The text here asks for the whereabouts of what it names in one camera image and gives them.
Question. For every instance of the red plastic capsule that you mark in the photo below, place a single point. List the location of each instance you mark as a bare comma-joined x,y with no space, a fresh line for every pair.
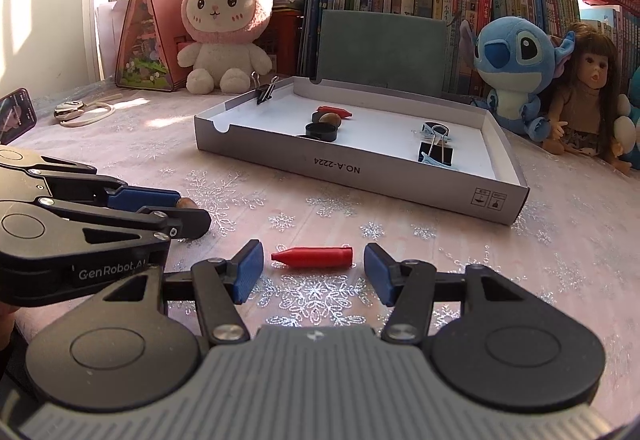
310,257
332,110

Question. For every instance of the light blue plastic clip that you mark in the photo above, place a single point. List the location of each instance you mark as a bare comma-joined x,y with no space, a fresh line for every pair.
432,161
431,124

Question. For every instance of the brown-haired baby doll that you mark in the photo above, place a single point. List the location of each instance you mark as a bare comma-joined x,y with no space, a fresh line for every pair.
585,110

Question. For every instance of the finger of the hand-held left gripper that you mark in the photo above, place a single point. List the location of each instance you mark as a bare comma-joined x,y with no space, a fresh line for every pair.
190,224
145,199

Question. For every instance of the small black round lid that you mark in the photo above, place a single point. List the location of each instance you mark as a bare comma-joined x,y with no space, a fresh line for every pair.
322,133

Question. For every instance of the green felt notebook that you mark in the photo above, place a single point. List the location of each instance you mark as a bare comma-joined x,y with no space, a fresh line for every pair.
380,50

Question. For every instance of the large black binder clip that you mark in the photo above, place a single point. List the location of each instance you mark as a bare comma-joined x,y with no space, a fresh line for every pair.
437,153

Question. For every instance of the blue alien plush toy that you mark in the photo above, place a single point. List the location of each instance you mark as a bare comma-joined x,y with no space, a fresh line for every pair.
515,70

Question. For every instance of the pink snowflake tablecloth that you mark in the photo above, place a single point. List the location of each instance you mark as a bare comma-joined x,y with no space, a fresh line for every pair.
550,245

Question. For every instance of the small black binder clip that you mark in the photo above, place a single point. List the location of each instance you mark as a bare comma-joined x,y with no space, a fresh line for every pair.
265,93

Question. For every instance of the brown nut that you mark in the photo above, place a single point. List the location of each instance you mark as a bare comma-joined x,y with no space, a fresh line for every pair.
331,119
189,203

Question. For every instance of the pink bunny plush toy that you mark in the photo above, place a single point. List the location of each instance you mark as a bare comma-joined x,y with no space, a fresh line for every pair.
220,5

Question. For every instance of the grey cardboard box tray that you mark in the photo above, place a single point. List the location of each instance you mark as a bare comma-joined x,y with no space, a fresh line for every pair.
400,190

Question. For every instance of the blue robot cat plush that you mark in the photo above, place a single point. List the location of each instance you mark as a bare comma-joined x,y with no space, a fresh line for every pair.
630,130

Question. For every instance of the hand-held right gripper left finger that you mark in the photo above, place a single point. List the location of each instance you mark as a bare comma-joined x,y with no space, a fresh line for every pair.
247,270

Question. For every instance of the black smartphone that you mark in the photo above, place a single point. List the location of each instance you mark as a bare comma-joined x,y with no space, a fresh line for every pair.
17,115

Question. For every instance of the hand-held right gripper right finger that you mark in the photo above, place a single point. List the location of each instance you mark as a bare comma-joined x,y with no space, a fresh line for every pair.
380,275

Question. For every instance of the pink triangular house box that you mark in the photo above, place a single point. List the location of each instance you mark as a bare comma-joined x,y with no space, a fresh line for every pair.
145,45

